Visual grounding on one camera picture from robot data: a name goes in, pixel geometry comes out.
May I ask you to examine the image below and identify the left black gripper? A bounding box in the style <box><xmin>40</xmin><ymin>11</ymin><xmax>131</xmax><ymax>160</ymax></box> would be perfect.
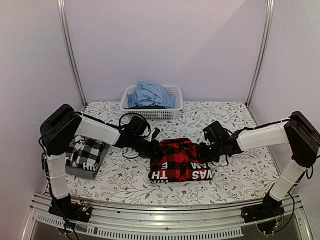
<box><xmin>130</xmin><ymin>135</ymin><xmax>165</xmax><ymax>159</ymax></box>

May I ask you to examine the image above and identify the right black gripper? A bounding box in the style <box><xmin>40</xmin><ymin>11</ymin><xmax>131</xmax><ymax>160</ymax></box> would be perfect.
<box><xmin>196</xmin><ymin>142</ymin><xmax>224</xmax><ymax>163</ymax></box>

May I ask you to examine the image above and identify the red black plaid shirt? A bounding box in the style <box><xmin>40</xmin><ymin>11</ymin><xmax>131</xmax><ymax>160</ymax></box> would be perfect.
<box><xmin>148</xmin><ymin>137</ymin><xmax>213</xmax><ymax>184</ymax></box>

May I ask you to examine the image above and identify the black white plaid shirt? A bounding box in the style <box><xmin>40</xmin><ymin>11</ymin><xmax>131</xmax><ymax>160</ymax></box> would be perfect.
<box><xmin>65</xmin><ymin>135</ymin><xmax>109</xmax><ymax>172</ymax></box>

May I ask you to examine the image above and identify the grey shirt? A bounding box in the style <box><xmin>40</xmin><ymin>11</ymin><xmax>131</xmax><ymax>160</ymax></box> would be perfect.
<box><xmin>65</xmin><ymin>145</ymin><xmax>109</xmax><ymax>180</ymax></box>

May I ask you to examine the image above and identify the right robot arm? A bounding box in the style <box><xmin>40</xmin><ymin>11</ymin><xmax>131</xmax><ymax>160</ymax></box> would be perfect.
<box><xmin>198</xmin><ymin>111</ymin><xmax>320</xmax><ymax>218</ymax></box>

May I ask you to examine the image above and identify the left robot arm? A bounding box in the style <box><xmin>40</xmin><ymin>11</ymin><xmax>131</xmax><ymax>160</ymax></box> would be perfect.
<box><xmin>39</xmin><ymin>103</ymin><xmax>159</xmax><ymax>217</ymax></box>

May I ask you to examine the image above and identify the white plastic basket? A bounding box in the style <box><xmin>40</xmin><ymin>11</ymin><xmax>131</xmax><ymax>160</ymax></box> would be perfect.
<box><xmin>119</xmin><ymin>84</ymin><xmax>183</xmax><ymax>120</ymax></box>

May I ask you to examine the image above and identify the floral tablecloth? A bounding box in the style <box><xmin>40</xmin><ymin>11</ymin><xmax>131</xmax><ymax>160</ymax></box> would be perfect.
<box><xmin>64</xmin><ymin>101</ymin><xmax>279</xmax><ymax>206</ymax></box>

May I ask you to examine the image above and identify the blue shirt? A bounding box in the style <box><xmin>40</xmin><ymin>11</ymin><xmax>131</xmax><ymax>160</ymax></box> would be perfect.
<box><xmin>127</xmin><ymin>81</ymin><xmax>176</xmax><ymax>109</ymax></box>

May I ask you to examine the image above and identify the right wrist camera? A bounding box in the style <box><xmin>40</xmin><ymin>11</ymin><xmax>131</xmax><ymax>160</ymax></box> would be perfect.
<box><xmin>202</xmin><ymin>121</ymin><xmax>232</xmax><ymax>146</ymax></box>

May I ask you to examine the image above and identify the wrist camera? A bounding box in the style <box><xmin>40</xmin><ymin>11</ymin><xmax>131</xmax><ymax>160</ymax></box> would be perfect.
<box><xmin>202</xmin><ymin>121</ymin><xmax>232</xmax><ymax>146</ymax></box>
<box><xmin>126</xmin><ymin>115</ymin><xmax>160</xmax><ymax>141</ymax></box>

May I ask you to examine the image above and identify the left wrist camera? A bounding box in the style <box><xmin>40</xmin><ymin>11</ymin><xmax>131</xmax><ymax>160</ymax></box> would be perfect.
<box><xmin>126</xmin><ymin>115</ymin><xmax>160</xmax><ymax>141</ymax></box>

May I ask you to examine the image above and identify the aluminium front rail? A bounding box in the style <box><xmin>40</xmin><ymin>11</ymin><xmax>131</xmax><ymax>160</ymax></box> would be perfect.
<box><xmin>21</xmin><ymin>193</ymin><xmax>316</xmax><ymax>240</ymax></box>

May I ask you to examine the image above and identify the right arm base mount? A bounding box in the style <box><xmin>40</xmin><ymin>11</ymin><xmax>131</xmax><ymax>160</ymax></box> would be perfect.
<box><xmin>241</xmin><ymin>195</ymin><xmax>285</xmax><ymax>235</ymax></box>

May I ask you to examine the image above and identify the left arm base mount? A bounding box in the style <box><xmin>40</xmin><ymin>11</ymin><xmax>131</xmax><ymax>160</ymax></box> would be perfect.
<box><xmin>48</xmin><ymin>194</ymin><xmax>92</xmax><ymax>223</ymax></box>

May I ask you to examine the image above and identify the right aluminium post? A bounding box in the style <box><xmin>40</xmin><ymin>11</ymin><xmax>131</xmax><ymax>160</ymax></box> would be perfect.
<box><xmin>245</xmin><ymin>0</ymin><xmax>275</xmax><ymax>108</ymax></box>

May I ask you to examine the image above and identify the aluminium post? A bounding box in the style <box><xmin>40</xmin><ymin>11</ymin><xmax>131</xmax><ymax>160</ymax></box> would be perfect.
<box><xmin>245</xmin><ymin>0</ymin><xmax>275</xmax><ymax>108</ymax></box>
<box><xmin>56</xmin><ymin>0</ymin><xmax>87</xmax><ymax>107</ymax></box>

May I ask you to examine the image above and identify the left aluminium post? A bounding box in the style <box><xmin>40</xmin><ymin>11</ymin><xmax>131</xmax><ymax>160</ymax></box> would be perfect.
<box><xmin>56</xmin><ymin>0</ymin><xmax>87</xmax><ymax>107</ymax></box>

